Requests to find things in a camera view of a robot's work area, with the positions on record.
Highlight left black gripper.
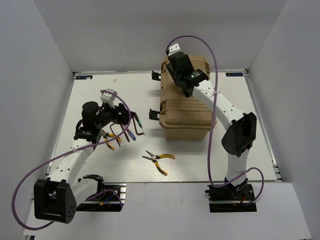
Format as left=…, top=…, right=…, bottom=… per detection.
left=95, top=100, right=136, bottom=129

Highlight tan plastic toolbox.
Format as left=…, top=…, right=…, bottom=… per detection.
left=149, top=57, right=213, bottom=141

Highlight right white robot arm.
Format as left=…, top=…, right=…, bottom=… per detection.
left=166, top=50, right=257, bottom=200

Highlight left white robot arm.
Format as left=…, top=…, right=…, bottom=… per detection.
left=34, top=101, right=134, bottom=224

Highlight brown long hex key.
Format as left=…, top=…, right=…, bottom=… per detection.
left=120, top=124, right=130, bottom=143

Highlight green black precision screwdriver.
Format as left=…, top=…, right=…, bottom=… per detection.
left=134, top=114, right=143, bottom=129

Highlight brown hex key under pliers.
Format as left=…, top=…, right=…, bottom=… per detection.
left=109, top=123, right=122, bottom=147

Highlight yellow black pliers left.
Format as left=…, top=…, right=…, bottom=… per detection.
left=99, top=129, right=123, bottom=151

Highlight brown L-shaped hex key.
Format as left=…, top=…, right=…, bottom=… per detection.
left=130, top=111, right=146, bottom=137

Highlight blue label sticker right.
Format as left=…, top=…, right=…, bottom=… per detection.
left=225, top=72, right=243, bottom=77

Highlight blue label sticker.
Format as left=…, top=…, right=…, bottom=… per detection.
left=225, top=72, right=243, bottom=77
left=75, top=75, right=93, bottom=80

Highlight yellow black needle-nose pliers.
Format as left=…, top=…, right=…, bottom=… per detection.
left=142, top=150, right=176, bottom=176

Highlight blue label sticker left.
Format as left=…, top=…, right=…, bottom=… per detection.
left=75, top=75, right=93, bottom=80

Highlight blue red handled screwdriver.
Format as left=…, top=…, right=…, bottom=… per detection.
left=126, top=129, right=136, bottom=141

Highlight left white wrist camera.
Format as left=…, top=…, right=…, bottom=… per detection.
left=100, top=88, right=118, bottom=108

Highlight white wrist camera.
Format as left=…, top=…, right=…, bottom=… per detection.
left=100, top=88, right=118, bottom=108
left=165, top=43, right=181, bottom=57

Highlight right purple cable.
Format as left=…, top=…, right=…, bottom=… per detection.
left=165, top=35, right=265, bottom=207

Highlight purple cable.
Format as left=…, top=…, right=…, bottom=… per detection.
left=12, top=89, right=131, bottom=230
left=165, top=35, right=265, bottom=207

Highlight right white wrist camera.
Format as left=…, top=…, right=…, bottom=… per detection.
left=165, top=43, right=181, bottom=57

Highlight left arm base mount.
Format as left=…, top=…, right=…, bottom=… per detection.
left=76, top=183, right=127, bottom=212

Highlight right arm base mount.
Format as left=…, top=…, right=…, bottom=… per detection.
left=204, top=184, right=257, bottom=213

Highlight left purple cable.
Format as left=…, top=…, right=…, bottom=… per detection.
left=12, top=89, right=131, bottom=230

